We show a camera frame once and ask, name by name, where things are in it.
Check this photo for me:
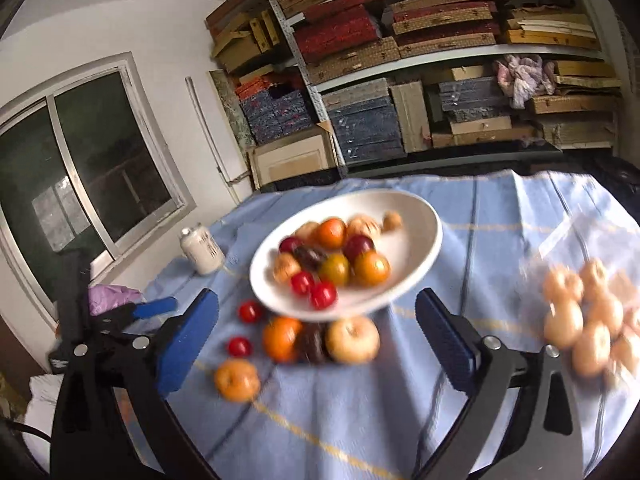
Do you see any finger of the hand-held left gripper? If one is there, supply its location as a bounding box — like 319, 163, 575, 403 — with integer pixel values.
97, 296, 179, 333

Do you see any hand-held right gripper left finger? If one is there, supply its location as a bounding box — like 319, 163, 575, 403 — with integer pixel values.
50, 287, 221, 480

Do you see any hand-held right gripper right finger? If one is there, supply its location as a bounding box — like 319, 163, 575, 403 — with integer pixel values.
414, 287, 586, 480

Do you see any yellow-orange round fruit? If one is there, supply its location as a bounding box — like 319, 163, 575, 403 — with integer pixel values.
353, 251, 391, 286

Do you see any white oval plate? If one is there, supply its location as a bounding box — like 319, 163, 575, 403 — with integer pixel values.
249, 189, 444, 323

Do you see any striped yellow-orange fruit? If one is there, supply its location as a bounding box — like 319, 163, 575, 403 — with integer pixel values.
273, 252, 302, 285

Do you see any peach-coloured round fruit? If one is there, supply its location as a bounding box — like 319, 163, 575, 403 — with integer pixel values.
346, 214, 383, 241

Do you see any dark purple mangosteen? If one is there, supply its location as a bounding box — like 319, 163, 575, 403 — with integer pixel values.
293, 246, 328, 272

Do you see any orange tangerine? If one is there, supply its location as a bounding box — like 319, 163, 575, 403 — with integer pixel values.
262, 316, 304, 364
314, 217, 347, 250

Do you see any clear bag of pale fruits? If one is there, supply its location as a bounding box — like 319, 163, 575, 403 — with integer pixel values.
520, 210, 640, 391

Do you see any purple plastic bag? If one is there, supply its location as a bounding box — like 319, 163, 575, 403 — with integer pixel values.
89, 284, 143, 317

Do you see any pale yellow fruit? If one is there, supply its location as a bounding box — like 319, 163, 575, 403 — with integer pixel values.
214, 359, 262, 403

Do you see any white drink can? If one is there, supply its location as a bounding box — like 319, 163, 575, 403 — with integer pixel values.
180, 227, 227, 277

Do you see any light blue checked tablecloth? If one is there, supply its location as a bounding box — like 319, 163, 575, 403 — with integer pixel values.
112, 170, 640, 480

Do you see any pale striped fruit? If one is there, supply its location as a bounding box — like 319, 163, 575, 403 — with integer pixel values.
325, 316, 381, 365

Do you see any small dark purple fruit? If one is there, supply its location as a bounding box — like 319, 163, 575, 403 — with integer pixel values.
297, 322, 331, 365

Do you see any small orange kumquat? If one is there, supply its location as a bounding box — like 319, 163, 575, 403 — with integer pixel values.
318, 254, 351, 287

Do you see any white framed window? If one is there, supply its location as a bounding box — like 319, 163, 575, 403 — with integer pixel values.
0, 52, 197, 331

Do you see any thin white pipe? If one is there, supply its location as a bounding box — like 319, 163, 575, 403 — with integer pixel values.
185, 76, 237, 206

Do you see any green marbled panel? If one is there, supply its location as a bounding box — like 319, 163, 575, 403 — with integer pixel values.
209, 70, 256, 148

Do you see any pink crumpled cloth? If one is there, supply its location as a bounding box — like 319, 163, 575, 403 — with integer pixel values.
494, 54, 557, 110

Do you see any white metal shelf unit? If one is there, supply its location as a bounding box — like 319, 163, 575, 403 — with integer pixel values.
262, 0, 626, 196

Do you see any shelf of stacked boxes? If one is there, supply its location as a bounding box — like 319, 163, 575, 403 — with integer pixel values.
205, 0, 623, 168

